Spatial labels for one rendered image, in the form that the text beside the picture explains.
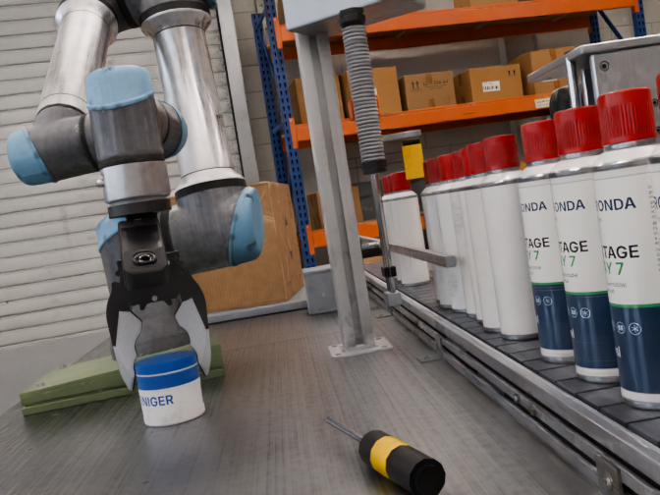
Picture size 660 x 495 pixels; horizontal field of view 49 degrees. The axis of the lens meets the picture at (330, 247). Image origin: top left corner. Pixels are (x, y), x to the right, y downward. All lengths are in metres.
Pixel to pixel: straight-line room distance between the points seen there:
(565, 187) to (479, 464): 0.22
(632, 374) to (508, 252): 0.26
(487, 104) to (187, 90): 4.17
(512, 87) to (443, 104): 0.56
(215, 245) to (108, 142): 0.34
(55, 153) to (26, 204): 4.48
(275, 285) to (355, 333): 0.58
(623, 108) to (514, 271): 0.28
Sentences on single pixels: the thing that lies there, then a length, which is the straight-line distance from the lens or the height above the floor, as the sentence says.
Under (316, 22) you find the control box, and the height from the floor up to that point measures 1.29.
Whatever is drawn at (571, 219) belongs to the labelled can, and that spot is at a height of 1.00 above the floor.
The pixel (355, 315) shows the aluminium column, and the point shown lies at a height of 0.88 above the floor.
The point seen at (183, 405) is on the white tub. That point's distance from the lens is 0.84.
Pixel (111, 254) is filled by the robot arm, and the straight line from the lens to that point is 1.18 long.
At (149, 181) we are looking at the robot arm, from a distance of 0.84.
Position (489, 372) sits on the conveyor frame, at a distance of 0.73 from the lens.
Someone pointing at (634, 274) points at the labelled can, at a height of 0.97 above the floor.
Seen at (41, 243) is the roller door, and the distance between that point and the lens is 5.43.
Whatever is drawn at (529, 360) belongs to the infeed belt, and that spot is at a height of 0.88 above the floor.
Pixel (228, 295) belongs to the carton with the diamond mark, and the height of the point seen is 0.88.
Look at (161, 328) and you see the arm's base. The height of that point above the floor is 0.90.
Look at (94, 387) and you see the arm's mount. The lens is 1.05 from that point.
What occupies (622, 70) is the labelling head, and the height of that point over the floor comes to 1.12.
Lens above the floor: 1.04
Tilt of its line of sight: 3 degrees down
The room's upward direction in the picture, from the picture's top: 9 degrees counter-clockwise
